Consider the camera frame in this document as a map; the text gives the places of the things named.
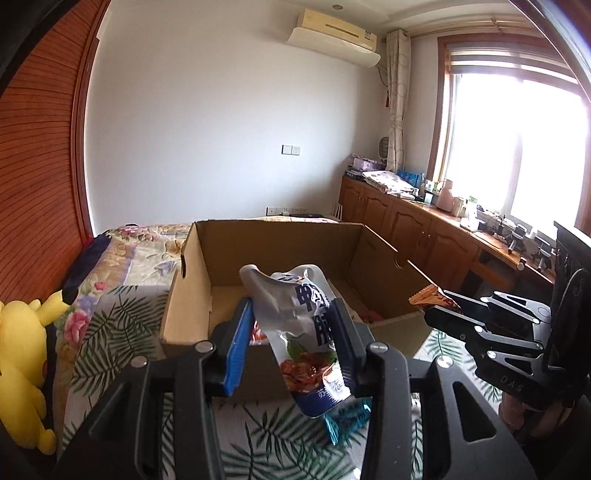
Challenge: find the pink thermos jug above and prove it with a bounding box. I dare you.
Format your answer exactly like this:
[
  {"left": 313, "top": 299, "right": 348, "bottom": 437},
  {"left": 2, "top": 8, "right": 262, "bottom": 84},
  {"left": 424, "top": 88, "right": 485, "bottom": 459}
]
[{"left": 436, "top": 178, "right": 454, "bottom": 212}]

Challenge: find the grey pouch with dark blue print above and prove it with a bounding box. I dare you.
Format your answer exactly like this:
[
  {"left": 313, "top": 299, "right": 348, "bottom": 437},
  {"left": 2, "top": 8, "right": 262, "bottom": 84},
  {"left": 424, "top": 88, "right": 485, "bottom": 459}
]
[{"left": 240, "top": 264, "right": 356, "bottom": 418}]

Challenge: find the folded floral cloth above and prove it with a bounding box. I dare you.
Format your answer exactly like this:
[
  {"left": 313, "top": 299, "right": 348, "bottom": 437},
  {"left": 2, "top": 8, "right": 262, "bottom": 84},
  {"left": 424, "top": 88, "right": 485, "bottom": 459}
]
[{"left": 361, "top": 170, "right": 414, "bottom": 195}]

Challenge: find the dark navy cloth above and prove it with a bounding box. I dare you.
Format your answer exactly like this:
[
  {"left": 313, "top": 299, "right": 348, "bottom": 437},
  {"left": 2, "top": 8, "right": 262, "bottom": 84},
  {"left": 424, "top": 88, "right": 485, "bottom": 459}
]
[{"left": 62, "top": 231, "right": 112, "bottom": 305}]

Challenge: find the yellow plush toy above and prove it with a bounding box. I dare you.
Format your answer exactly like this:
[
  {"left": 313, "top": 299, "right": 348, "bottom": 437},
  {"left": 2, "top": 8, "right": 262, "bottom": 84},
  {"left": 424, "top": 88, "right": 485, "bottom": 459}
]
[{"left": 0, "top": 290, "right": 65, "bottom": 455}]

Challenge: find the black chair back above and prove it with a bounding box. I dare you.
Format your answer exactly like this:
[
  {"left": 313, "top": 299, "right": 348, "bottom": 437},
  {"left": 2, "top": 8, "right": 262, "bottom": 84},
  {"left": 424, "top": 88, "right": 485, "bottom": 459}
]
[{"left": 554, "top": 220, "right": 591, "bottom": 296}]

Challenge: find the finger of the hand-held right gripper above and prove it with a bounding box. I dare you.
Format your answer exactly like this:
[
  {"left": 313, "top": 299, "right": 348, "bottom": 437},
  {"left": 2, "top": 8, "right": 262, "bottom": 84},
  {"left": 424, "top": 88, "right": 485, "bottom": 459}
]
[
  {"left": 442, "top": 290, "right": 553, "bottom": 325},
  {"left": 424, "top": 307, "right": 548, "bottom": 411}
]

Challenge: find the brown cardboard box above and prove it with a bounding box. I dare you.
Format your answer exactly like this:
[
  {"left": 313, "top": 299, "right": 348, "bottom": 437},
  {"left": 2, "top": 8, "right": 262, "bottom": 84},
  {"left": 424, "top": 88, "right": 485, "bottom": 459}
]
[{"left": 160, "top": 219, "right": 448, "bottom": 402}]

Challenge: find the floral quilt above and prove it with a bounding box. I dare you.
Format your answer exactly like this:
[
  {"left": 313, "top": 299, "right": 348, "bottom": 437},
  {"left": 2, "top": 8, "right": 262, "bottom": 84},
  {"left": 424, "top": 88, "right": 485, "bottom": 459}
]
[{"left": 53, "top": 224, "right": 195, "bottom": 444}]

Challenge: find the teal snack packet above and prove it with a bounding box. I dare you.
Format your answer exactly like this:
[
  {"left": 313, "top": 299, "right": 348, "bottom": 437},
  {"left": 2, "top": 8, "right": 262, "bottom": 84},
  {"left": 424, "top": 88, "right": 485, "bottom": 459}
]
[{"left": 323, "top": 399, "right": 372, "bottom": 446}]

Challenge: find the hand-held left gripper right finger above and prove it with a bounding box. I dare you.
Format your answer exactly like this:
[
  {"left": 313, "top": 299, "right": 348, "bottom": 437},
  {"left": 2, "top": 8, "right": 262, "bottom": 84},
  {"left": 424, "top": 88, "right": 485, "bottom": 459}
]
[{"left": 329, "top": 299, "right": 540, "bottom": 480}]

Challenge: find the person's right hand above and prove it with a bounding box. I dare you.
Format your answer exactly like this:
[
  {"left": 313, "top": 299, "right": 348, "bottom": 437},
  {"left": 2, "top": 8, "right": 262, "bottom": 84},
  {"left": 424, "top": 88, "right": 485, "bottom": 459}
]
[{"left": 499, "top": 392, "right": 572, "bottom": 439}]

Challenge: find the patterned beige curtain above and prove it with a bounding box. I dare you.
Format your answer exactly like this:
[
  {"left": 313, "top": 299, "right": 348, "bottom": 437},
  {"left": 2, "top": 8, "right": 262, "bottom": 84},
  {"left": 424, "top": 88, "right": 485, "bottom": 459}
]
[{"left": 385, "top": 28, "right": 413, "bottom": 174}]

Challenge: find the long wooden cabinet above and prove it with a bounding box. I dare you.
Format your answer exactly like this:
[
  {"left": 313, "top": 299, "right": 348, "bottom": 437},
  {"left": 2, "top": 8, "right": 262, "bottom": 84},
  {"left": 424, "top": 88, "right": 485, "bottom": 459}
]
[{"left": 339, "top": 174, "right": 557, "bottom": 296}]

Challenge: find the wooden framed window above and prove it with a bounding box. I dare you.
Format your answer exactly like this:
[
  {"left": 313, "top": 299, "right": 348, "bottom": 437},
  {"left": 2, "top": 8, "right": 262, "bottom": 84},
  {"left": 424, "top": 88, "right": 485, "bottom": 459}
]
[{"left": 427, "top": 34, "right": 591, "bottom": 232}]

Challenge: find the small orange foil packet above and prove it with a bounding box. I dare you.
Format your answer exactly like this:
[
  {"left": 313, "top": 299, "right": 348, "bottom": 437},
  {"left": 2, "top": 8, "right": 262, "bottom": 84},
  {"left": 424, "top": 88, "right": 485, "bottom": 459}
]
[{"left": 409, "top": 285, "right": 460, "bottom": 309}]

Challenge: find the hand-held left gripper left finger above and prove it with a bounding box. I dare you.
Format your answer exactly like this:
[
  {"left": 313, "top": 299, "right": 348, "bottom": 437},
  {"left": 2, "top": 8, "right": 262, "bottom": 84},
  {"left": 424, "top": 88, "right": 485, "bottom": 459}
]
[{"left": 53, "top": 296, "right": 256, "bottom": 480}]

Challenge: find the cream air conditioner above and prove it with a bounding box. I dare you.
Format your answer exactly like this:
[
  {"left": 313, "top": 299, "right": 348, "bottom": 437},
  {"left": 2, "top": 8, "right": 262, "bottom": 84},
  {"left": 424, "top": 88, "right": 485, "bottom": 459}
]
[{"left": 286, "top": 8, "right": 382, "bottom": 69}]

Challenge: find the purple box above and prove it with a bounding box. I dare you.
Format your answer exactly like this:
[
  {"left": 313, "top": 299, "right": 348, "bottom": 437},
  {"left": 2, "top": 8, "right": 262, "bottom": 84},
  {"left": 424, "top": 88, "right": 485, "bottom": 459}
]
[{"left": 347, "top": 154, "right": 386, "bottom": 171}]

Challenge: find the leaf print bedsheet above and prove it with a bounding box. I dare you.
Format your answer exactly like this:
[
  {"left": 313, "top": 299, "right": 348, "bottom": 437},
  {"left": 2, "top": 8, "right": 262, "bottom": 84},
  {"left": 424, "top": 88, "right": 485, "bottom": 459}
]
[{"left": 60, "top": 286, "right": 509, "bottom": 480}]

